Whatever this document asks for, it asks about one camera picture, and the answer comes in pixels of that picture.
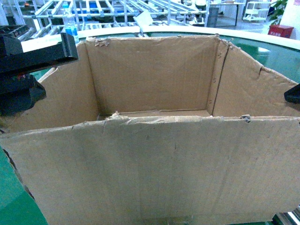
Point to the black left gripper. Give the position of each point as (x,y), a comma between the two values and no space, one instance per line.
(21,91)

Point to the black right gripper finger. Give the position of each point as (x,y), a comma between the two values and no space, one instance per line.
(293,95)

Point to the large cardboard box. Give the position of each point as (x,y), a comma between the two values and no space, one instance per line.
(157,130)

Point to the white curved conveyor rim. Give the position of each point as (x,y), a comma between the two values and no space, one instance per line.
(290,43)

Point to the clear plastic water bottle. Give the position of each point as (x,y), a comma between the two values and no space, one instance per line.
(70,25)

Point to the red box with text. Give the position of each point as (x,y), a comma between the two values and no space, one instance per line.
(280,30)

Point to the white roller rack frame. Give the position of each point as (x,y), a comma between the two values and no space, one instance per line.
(45,17)

